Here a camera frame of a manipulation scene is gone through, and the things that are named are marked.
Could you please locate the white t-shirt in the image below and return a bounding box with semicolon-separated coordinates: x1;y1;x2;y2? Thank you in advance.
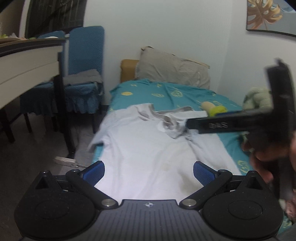
89;103;240;202

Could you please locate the person right hand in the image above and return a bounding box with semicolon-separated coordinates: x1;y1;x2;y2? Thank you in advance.
240;129;295;183

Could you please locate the green cartoon fleece blanket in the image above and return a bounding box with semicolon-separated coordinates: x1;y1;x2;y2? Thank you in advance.
242;87;273;110

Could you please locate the metal power strip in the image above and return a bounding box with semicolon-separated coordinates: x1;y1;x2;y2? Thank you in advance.
54;156;87;168

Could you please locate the green plush toy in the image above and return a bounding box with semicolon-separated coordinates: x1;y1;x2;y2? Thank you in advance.
201;101;227;117

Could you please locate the teal patterned bed sheet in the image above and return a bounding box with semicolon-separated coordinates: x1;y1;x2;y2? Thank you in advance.
92;78;290;232

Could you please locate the blue covered chair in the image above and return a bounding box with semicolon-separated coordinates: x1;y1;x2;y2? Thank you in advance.
19;30;67;134
65;26;104;133

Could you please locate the grey folded cloth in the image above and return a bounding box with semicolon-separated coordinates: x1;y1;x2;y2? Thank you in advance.
63;69;102;85

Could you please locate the grey pillow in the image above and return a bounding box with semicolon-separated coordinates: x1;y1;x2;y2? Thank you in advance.
135;47;210;89

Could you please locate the white desk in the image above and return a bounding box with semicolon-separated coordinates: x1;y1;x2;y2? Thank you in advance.
1;38;76;158

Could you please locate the leaf wall painting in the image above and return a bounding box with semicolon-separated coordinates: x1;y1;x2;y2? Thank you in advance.
246;0;295;37

